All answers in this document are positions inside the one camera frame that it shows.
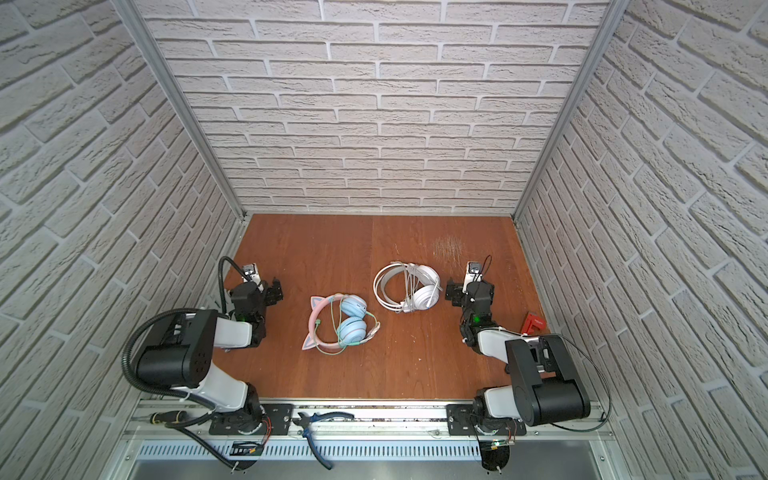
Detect white headphones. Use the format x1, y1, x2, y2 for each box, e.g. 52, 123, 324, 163
372, 262, 441, 313

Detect green headphone cable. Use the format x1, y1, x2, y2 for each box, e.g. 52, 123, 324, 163
313, 299, 380, 356

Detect pink blue cat-ear headphones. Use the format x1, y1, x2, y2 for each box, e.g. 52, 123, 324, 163
302, 293, 381, 356

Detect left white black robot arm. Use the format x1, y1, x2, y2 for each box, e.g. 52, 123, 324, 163
121, 279, 283, 424

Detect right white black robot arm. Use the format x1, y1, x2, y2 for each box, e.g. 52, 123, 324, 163
445, 280, 591, 426

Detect red small object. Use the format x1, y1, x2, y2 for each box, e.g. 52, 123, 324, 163
520, 312, 549, 336

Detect black yellow screwdriver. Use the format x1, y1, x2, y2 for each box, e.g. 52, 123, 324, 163
149, 410, 188, 425

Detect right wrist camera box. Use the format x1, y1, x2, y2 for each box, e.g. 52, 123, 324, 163
462, 261, 484, 293

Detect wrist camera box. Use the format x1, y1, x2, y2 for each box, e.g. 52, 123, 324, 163
462, 261, 484, 293
242, 263, 262, 284

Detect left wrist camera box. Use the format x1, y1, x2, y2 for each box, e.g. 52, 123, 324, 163
242, 263, 262, 284

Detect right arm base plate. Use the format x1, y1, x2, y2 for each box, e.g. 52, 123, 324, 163
446, 403, 527, 438

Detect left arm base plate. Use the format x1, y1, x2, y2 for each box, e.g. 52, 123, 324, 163
209, 403, 294, 436

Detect blue handled pliers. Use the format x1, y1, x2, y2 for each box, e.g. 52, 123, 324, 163
292, 410, 356, 471

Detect aluminium front rail frame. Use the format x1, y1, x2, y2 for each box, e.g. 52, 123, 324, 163
116, 398, 619, 463

